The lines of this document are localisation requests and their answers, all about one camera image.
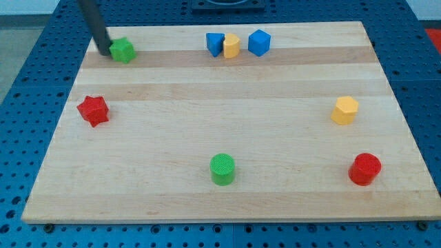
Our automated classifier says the light wooden board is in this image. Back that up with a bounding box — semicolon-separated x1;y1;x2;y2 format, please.
22;21;440;224

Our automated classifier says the yellow half-cylinder block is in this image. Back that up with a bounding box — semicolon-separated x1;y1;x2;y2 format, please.
223;33;240;59

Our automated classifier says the blue triangle block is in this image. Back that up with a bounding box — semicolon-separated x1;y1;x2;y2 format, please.
205;32;225;57

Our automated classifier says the yellow hexagon block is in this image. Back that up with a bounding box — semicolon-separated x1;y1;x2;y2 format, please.
331;96;359;125

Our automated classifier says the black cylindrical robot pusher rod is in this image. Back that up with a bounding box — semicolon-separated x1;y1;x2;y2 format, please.
77;0;112;56

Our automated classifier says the blue cube block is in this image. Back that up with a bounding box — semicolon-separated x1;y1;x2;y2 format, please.
247;30;271;56

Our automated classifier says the green star block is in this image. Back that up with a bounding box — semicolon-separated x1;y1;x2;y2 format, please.
110;37;136;63

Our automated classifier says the red star block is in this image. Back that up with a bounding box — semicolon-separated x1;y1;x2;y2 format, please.
76;96;109;127

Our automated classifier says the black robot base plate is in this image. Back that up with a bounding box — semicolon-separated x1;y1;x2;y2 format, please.
190;0;266;11

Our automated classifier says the green cylinder block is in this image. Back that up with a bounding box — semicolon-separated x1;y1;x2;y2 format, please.
209;154;235;186

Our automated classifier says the red cylinder block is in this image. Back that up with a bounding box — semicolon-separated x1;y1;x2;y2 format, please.
348;153;382;186

